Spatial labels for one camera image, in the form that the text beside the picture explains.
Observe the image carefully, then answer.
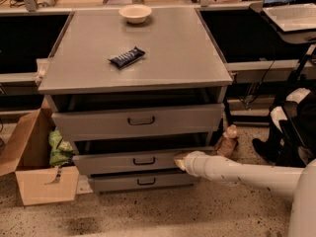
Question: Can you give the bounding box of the grey drawer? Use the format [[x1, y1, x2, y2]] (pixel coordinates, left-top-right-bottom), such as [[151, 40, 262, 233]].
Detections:
[[72, 140, 216, 177], [52, 104, 223, 141], [88, 169, 199, 194]]

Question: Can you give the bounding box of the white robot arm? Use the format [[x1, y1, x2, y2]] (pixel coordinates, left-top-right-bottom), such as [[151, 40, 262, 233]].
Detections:
[[174, 151, 316, 237]]

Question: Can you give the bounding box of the grey bottom drawer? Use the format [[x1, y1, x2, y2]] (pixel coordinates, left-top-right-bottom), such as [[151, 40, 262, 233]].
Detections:
[[88, 169, 199, 194]]

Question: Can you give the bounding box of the grey drawer cabinet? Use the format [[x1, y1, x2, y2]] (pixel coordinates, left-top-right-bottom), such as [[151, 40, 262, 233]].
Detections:
[[37, 6, 233, 196]]

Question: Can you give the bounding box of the grey top drawer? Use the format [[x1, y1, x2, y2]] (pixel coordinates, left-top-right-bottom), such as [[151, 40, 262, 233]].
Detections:
[[52, 104, 223, 141]]

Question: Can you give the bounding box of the plastic bottle on floor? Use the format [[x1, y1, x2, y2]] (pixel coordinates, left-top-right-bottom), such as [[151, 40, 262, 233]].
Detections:
[[214, 124, 238, 158]]

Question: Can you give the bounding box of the black shoe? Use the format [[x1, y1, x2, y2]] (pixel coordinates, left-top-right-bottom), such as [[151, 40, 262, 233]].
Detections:
[[252, 134, 282, 163]]

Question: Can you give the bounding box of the blue snack bar wrapper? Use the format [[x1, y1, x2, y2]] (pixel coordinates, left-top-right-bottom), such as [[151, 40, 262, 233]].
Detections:
[[110, 46, 145, 69]]

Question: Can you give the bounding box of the black office chair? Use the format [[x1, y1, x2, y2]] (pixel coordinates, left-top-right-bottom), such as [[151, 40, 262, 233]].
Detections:
[[276, 44, 316, 167]]

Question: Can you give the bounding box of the green chip bag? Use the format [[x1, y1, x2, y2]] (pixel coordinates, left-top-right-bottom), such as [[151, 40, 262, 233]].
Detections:
[[48, 129, 74, 166]]

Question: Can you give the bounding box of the white bowl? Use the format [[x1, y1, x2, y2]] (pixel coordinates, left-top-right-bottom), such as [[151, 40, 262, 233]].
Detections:
[[118, 4, 152, 24]]

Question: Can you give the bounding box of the cardboard box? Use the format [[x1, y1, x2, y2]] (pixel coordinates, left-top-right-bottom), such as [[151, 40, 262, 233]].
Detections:
[[0, 102, 79, 205]]

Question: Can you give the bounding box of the laptop computer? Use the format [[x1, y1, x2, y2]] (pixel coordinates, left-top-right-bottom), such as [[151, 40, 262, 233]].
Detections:
[[263, 0, 316, 32]]

